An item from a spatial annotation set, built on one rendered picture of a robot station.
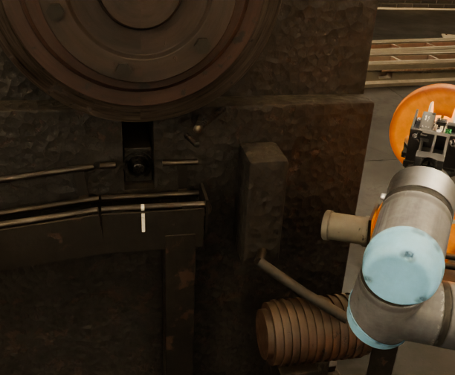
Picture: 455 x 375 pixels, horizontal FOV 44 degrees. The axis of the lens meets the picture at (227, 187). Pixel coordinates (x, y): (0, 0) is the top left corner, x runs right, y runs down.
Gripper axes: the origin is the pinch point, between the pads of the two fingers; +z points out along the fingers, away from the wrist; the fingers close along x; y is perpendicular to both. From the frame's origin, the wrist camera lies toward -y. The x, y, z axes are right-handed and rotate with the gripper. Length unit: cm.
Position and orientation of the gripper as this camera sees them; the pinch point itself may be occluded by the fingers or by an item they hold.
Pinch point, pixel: (441, 120)
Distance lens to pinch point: 99.2
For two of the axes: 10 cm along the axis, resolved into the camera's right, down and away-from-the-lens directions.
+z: 4.0, -6.3, 6.7
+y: -0.7, -7.5, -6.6
